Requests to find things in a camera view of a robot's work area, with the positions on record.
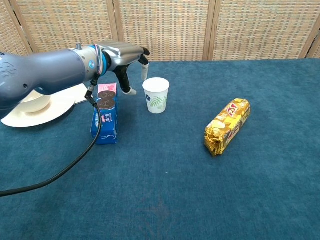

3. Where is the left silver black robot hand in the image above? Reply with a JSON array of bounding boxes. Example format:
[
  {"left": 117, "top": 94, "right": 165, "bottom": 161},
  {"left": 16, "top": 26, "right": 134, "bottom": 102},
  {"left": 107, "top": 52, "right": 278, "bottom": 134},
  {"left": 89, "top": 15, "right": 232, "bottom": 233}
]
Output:
[{"left": 98, "top": 41, "right": 151, "bottom": 96}]

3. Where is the beige bowl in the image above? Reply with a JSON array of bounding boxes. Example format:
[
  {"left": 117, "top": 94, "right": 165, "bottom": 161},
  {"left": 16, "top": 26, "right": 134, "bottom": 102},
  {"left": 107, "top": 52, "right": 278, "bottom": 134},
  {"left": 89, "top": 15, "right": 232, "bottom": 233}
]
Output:
[{"left": 19, "top": 93, "right": 52, "bottom": 114}]

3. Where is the white paper cup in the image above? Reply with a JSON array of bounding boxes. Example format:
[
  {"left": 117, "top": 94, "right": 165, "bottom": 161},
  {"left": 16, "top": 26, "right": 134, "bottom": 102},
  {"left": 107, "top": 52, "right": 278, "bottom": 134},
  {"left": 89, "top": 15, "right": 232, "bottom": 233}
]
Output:
[{"left": 142, "top": 77, "right": 171, "bottom": 115}]

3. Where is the white round plate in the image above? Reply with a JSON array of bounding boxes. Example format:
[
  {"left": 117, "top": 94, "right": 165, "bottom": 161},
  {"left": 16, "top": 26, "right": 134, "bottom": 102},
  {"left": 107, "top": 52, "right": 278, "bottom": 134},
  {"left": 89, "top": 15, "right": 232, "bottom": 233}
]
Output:
[{"left": 0, "top": 83, "right": 78, "bottom": 128}]

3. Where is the woven bamboo screen panel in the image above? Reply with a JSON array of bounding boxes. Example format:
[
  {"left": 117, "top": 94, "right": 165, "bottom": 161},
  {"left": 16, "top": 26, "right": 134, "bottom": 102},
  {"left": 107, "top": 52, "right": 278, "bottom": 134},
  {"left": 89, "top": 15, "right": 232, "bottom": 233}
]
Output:
[
  {"left": 0, "top": 0, "right": 33, "bottom": 57},
  {"left": 9, "top": 0, "right": 118, "bottom": 55},
  {"left": 209, "top": 0, "right": 320, "bottom": 61},
  {"left": 299, "top": 32, "right": 320, "bottom": 60},
  {"left": 112, "top": 0, "right": 216, "bottom": 62}
]

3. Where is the blue pink cookie box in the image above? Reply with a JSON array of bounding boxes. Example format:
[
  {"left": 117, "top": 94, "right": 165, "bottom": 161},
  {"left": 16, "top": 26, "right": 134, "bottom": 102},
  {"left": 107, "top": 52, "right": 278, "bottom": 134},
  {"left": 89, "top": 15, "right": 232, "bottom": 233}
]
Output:
[{"left": 90, "top": 82, "right": 119, "bottom": 146}]

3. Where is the golden snack pack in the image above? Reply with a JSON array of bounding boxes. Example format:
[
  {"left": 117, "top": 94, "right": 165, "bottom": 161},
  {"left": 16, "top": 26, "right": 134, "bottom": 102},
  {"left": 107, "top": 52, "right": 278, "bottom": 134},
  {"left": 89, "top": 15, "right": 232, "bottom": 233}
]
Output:
[{"left": 204, "top": 97, "right": 252, "bottom": 158}]

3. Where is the blue felt table cover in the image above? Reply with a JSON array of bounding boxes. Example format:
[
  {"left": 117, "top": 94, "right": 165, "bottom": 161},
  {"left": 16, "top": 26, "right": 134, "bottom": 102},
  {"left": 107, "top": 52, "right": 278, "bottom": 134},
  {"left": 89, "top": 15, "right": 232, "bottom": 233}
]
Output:
[{"left": 0, "top": 58, "right": 320, "bottom": 240}]

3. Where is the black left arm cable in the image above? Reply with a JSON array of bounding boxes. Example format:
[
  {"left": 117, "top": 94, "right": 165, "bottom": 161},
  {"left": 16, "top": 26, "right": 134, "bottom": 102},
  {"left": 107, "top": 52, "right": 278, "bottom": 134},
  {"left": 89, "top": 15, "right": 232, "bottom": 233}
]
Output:
[{"left": 0, "top": 72, "right": 103, "bottom": 198}]

